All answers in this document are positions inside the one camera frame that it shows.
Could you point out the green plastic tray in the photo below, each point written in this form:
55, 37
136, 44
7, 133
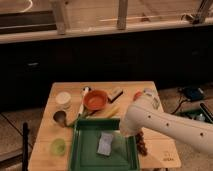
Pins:
84, 156

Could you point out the black device on floor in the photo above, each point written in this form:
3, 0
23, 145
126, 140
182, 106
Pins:
193, 93

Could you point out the black pole stand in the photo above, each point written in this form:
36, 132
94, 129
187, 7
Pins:
25, 147

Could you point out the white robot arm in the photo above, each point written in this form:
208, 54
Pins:
143, 112

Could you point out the blue sponge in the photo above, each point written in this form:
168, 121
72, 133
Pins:
105, 142

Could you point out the grey blue cloth piece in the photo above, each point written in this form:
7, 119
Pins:
153, 95

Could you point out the green storage bin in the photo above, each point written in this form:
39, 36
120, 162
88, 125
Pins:
202, 114

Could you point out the metal cup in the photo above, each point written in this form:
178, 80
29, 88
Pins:
60, 118

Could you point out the red bowl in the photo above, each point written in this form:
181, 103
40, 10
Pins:
95, 100

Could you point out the orange tomato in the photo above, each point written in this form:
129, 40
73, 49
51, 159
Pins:
137, 95

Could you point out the dark red grape bunch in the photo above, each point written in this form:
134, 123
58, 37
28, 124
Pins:
141, 144

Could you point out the white handled spatula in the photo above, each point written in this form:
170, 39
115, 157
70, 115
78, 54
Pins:
84, 92

